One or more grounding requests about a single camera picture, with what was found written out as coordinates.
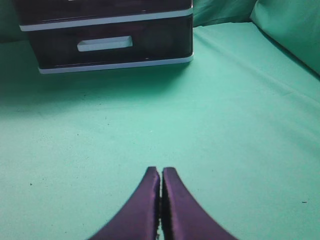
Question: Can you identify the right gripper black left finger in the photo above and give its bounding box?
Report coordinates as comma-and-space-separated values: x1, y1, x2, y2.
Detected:
90, 166, 161, 240

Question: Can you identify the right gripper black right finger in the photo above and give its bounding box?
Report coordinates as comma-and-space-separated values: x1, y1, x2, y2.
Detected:
161, 167, 236, 240

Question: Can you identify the dark translucent bottom drawer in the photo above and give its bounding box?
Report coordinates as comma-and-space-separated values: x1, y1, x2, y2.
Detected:
27, 16, 193, 69

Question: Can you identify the dark translucent drawer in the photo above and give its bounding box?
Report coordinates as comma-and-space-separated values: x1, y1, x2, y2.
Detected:
12, 0, 193, 25
27, 16, 193, 69

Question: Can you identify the dark translucent middle drawer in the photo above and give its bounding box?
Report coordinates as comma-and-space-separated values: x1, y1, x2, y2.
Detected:
12, 0, 193, 25

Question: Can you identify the green table cloth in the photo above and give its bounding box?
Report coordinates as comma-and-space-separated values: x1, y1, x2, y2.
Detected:
0, 0, 320, 240

